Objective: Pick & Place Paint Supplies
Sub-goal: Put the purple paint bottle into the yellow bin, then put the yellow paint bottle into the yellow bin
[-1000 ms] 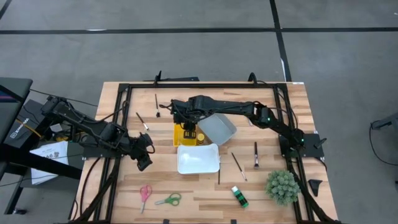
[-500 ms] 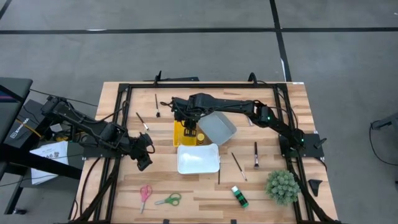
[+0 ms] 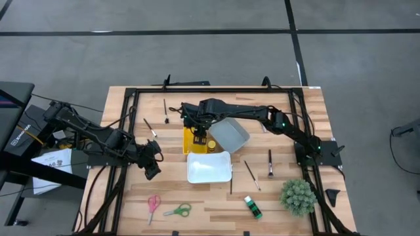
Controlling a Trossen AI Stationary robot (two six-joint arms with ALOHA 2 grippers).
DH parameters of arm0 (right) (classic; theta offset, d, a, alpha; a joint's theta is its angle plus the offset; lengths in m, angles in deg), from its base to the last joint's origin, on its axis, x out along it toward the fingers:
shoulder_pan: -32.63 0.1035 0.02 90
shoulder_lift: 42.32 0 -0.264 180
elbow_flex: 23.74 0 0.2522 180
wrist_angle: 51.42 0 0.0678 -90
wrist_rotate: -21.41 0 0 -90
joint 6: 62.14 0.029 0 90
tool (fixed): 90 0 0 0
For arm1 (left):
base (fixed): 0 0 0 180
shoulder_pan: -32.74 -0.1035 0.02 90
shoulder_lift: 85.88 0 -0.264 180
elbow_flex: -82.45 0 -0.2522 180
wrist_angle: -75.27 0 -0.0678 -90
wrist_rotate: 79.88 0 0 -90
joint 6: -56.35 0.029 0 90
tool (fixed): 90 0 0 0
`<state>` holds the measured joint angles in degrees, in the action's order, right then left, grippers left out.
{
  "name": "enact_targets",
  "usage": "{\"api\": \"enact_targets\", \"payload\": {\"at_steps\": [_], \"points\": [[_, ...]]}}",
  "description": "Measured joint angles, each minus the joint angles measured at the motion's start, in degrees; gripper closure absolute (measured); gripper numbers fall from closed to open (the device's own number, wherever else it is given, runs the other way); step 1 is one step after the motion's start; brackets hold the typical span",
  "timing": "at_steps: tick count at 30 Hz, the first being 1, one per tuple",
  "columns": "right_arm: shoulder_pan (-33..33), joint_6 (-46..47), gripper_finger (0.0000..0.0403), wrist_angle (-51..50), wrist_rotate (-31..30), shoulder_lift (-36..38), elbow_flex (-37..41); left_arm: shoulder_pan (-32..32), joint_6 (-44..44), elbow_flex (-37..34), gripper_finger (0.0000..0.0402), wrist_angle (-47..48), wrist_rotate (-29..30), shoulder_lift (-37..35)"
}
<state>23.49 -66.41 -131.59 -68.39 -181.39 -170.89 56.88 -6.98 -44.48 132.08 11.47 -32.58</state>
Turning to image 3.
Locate thick black floor cable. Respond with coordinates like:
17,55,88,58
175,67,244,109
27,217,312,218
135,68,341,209
83,165,108,227

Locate green paint bottle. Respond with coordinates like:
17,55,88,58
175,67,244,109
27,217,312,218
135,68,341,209
243,195,264,220

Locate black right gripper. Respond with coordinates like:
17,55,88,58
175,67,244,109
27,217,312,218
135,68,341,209
192,119,211,146

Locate black loose bracket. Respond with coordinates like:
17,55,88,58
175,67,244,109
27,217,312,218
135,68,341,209
324,188,342,208

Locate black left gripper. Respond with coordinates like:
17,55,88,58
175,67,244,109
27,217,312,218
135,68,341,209
137,140,164,181

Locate grey plastic bin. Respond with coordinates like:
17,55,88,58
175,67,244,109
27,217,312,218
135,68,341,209
208,117,251,155

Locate white plastic bin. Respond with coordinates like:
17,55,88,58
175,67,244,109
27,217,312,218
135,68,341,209
186,151,233,184

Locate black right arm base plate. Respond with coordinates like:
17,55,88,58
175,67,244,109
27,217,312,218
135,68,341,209
293,140,346,167

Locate white paper sheet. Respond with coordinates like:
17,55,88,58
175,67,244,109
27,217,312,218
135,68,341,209
31,147,74,196

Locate black metal table frame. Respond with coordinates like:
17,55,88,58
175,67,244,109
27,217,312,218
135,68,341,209
72,74,362,236

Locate pink scissors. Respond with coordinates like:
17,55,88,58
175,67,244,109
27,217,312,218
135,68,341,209
146,194,163,226

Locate yellow plastic tray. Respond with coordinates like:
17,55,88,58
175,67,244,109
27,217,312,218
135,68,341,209
182,127,211,155

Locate green plant in white pot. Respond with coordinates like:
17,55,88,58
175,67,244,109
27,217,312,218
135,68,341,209
279,178,318,218

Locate black computer box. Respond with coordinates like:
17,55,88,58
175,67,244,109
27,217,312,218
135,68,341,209
2,104,52,157

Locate wide black-handled brush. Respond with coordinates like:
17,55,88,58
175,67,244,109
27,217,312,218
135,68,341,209
267,149,275,179

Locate short silver-ferrule brush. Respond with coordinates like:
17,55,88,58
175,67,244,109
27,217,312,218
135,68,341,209
142,117,158,138

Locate yellow cable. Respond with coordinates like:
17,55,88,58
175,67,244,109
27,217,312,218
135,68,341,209
16,125,45,146

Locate long thin silver-ferrule brush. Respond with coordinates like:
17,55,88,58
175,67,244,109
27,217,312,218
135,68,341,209
243,160,262,191

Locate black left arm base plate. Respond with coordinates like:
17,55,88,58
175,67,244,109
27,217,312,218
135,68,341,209
86,153,134,167

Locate black desk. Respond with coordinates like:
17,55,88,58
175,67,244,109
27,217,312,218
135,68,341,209
0,81,88,227

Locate thin black desk cable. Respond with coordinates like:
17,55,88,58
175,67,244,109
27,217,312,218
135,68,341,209
31,93,104,113

